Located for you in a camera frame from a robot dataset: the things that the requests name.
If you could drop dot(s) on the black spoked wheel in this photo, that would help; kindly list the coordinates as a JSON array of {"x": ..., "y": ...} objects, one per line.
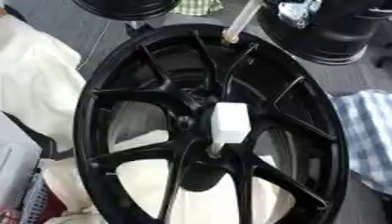
[{"x": 286, "y": 116}]

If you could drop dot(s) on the white pin with brass base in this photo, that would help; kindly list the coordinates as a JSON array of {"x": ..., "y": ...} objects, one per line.
[{"x": 241, "y": 22}]

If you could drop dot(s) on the black round wheel rim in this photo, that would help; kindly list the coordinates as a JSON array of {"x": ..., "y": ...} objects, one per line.
[{"x": 127, "y": 8}]

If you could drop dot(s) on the large black wheel rim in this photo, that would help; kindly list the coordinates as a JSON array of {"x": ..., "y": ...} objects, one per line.
[{"x": 331, "y": 38}]

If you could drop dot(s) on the green white checked cloth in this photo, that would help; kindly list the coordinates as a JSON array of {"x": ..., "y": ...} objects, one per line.
[{"x": 196, "y": 6}]

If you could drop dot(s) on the crumpled silver foil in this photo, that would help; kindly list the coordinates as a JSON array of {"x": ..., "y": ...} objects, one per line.
[{"x": 296, "y": 11}]

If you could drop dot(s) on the white cloth sheet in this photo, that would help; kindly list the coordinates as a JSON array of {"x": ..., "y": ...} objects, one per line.
[{"x": 35, "y": 84}]

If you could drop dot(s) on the blue white striped cloth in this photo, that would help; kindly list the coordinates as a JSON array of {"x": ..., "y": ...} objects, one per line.
[{"x": 370, "y": 137}]

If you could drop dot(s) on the grey mesh basket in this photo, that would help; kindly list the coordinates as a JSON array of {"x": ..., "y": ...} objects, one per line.
[{"x": 33, "y": 201}]

